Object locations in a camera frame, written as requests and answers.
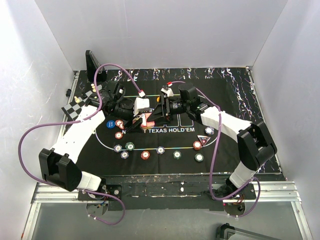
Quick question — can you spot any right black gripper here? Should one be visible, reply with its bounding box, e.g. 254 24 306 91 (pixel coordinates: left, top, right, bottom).
146 94 189 126

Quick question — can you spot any red playing card deck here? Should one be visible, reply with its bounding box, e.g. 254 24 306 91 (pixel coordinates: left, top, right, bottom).
132 112 155 130

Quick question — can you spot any blue small blind button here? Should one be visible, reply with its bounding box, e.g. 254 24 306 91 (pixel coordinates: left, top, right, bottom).
106 120 116 129

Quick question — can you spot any red poker chip stack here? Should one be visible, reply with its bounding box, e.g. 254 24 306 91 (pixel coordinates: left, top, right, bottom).
140 150 150 160

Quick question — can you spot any green poker chip stack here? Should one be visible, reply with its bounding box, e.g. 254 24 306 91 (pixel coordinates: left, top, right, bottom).
173 150 182 160

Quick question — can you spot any triangular dealer button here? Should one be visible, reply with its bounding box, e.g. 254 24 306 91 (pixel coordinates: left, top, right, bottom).
197 135 211 146

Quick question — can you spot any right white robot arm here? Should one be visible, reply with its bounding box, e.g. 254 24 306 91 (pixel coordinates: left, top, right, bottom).
147 81 278 200

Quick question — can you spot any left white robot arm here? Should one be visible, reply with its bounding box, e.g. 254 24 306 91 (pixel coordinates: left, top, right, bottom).
38 81 150 200

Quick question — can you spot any black poker felt mat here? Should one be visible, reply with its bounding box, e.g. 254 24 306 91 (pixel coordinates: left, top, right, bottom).
92 80 253 176

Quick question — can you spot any gold chess piece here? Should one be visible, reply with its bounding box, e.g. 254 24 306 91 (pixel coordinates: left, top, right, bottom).
74 96 81 103

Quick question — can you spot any black white chessboard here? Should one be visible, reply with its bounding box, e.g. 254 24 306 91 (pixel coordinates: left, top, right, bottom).
61 83 99 122

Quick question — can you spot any black card shoe stand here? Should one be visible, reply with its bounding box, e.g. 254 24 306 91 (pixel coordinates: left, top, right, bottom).
85 50 107 83

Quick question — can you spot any black case corner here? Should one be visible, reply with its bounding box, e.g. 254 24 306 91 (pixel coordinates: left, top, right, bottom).
216 223 275 240

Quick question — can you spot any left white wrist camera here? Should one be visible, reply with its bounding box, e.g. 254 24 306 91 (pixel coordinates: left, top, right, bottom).
133 97 150 116

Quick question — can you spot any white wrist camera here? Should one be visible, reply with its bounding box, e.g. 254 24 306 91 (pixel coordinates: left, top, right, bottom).
133 97 150 116
160 86 174 98

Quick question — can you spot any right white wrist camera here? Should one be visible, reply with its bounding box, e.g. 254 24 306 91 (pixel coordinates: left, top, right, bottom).
160 86 174 98

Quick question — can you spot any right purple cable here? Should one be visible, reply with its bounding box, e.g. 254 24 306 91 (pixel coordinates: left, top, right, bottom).
167 80 261 218

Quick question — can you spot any purple cable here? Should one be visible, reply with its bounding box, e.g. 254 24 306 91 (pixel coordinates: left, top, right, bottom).
167 80 261 218
18 63 147 225

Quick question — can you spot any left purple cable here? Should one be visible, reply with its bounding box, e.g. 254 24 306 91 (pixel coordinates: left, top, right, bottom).
18 63 147 225

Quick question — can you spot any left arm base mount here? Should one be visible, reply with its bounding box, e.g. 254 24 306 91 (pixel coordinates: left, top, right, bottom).
77 183 123 218

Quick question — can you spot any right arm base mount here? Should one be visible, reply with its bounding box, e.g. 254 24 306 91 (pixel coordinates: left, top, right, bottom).
203 183 257 213

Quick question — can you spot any aluminium front rail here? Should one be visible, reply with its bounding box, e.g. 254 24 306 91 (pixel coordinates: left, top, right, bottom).
22 177 315 240

